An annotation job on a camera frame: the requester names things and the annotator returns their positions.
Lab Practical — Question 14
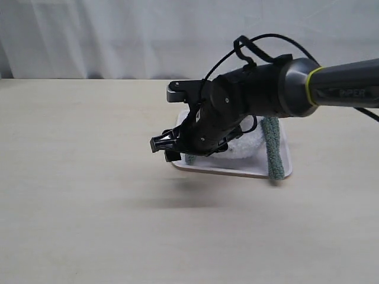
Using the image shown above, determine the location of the white rectangular tray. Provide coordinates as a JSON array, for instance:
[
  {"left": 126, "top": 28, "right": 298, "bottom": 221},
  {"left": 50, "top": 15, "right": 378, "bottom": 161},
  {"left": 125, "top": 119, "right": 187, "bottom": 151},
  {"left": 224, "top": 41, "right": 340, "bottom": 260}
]
[{"left": 170, "top": 109, "right": 294, "bottom": 180}]

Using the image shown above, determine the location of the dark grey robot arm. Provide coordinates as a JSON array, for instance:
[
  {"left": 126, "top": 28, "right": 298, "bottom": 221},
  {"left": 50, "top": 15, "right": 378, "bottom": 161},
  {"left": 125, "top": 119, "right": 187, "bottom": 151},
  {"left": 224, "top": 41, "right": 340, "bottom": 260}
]
[{"left": 150, "top": 58, "right": 378, "bottom": 162}]

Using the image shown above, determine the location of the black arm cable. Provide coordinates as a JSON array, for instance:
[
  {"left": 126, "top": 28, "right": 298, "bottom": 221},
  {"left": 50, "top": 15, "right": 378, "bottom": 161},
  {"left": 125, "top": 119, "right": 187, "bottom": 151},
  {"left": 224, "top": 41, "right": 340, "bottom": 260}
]
[{"left": 198, "top": 33, "right": 379, "bottom": 134}]

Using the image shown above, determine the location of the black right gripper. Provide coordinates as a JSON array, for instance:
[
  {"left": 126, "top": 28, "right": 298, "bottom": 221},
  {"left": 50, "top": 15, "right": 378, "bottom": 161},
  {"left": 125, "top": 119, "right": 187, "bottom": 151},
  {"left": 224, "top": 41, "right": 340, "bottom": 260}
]
[{"left": 150, "top": 105, "right": 246, "bottom": 162}]

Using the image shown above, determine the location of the grey-green knitted scarf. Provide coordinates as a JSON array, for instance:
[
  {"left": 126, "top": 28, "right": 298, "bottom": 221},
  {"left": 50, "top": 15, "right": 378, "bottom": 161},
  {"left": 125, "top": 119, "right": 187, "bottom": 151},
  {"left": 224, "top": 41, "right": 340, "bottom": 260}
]
[{"left": 185, "top": 115, "right": 285, "bottom": 182}]

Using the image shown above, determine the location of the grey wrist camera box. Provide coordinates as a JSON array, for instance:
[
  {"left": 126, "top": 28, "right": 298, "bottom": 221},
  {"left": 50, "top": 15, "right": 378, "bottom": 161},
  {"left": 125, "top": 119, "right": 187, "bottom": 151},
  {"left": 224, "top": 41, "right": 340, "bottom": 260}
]
[{"left": 166, "top": 80, "right": 211, "bottom": 105}]

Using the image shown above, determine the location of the white plush snowman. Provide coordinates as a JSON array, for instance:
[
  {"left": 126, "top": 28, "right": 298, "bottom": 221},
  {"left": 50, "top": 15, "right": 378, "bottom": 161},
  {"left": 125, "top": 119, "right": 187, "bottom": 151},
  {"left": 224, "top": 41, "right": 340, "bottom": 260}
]
[{"left": 179, "top": 109, "right": 265, "bottom": 160}]

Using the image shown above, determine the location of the white background curtain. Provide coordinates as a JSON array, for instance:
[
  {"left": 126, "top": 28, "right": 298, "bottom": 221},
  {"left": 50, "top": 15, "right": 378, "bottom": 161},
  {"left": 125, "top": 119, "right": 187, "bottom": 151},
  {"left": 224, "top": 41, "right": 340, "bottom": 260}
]
[{"left": 1, "top": 1, "right": 378, "bottom": 79}]

